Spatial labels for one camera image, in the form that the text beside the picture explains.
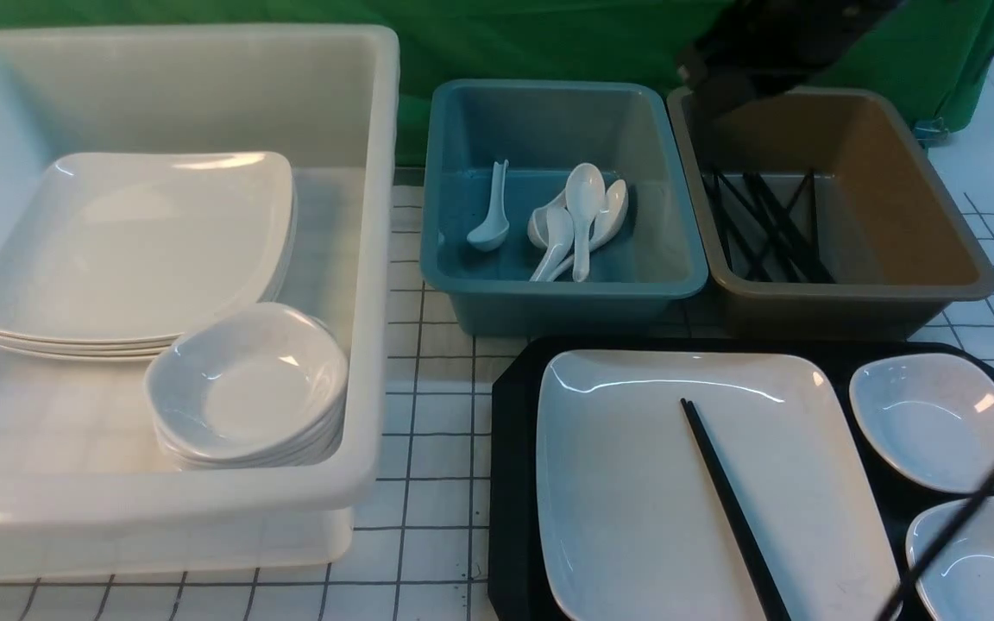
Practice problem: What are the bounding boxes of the white square rice plate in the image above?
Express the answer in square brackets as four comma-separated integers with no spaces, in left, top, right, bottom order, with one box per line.
[535,349,900,620]

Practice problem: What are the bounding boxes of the black chopstick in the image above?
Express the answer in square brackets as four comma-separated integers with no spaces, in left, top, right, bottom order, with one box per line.
[680,398,790,620]

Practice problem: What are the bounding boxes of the white bowl tray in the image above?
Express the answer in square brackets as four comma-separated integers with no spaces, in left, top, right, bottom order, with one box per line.
[848,353,994,494]
[904,495,994,621]

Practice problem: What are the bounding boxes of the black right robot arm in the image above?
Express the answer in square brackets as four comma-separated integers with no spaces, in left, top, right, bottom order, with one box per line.
[676,1,903,119]

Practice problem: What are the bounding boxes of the large white plastic tub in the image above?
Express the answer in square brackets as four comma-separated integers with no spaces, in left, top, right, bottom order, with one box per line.
[0,24,399,585]

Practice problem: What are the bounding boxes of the stack of white square plates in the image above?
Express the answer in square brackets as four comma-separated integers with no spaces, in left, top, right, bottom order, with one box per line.
[0,152,297,351]

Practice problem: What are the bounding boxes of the stack of white bowls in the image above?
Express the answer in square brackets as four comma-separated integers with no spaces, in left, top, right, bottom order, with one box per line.
[143,303,349,470]

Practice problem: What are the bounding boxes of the black serving tray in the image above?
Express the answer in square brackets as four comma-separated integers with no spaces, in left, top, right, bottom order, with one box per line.
[487,335,994,620]

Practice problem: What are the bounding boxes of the white spoon short middle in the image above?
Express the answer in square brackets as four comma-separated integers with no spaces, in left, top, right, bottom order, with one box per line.
[527,191,569,250]

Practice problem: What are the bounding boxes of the blue plastic bin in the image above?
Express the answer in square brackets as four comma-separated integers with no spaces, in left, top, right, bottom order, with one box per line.
[419,79,708,338]

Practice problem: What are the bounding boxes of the white spoon long centre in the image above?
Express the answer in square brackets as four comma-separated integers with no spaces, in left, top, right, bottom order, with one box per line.
[564,162,605,282]

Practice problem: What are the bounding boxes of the black chopsticks in bin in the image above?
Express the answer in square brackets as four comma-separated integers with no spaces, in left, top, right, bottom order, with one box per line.
[701,168,836,284]

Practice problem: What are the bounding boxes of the brown plastic bin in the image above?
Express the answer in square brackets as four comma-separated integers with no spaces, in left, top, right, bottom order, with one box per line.
[666,88,994,341]

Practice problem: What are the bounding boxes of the metal clamp on backdrop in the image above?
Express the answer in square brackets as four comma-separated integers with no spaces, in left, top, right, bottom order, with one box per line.
[912,117,951,150]

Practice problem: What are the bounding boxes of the green cloth backdrop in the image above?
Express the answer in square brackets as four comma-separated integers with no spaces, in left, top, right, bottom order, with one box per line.
[0,1,994,166]

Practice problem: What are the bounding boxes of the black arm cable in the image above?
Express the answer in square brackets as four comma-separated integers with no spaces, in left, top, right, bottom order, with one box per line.
[877,405,994,621]

